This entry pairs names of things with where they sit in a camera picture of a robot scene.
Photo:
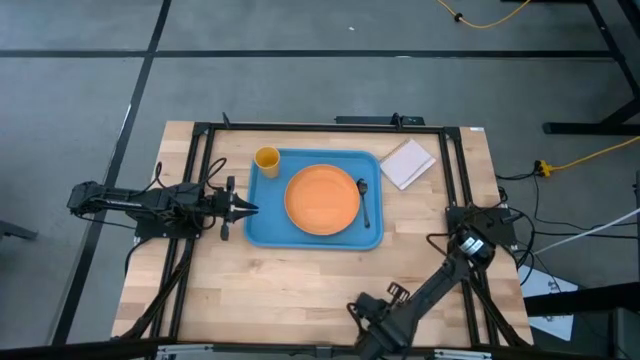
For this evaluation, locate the blue plastic tray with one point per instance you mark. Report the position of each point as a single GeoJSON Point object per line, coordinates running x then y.
{"type": "Point", "coordinates": [270, 225]}

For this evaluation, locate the yellow cup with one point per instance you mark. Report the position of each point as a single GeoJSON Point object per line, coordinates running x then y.
{"type": "Point", "coordinates": [267, 162]}

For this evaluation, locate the white spiral notebook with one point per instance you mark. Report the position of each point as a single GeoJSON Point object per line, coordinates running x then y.
{"type": "Point", "coordinates": [407, 164]}

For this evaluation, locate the black spoon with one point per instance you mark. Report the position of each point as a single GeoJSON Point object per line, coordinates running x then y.
{"type": "Point", "coordinates": [365, 202]}

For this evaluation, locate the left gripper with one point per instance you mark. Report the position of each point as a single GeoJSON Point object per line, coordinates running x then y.
{"type": "Point", "coordinates": [220, 207]}

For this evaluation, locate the black aluminium table frame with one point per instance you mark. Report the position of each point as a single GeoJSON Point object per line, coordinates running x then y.
{"type": "Point", "coordinates": [325, 128]}

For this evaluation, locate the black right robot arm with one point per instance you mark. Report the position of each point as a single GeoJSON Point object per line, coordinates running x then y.
{"type": "Point", "coordinates": [440, 277]}

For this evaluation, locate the orange plate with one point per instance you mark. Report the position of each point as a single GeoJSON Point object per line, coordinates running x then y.
{"type": "Point", "coordinates": [322, 200]}

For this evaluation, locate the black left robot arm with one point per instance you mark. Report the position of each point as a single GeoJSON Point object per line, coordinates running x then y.
{"type": "Point", "coordinates": [125, 200]}

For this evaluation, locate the white paper sheet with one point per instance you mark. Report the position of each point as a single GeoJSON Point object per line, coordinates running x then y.
{"type": "Point", "coordinates": [545, 287]}

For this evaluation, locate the black table legs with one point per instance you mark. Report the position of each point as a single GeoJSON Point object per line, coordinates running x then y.
{"type": "Point", "coordinates": [615, 117]}

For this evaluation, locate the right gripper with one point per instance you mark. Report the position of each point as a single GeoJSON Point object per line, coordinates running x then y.
{"type": "Point", "coordinates": [377, 325]}

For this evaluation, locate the black beam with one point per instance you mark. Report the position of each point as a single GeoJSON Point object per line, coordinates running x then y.
{"type": "Point", "coordinates": [580, 299]}

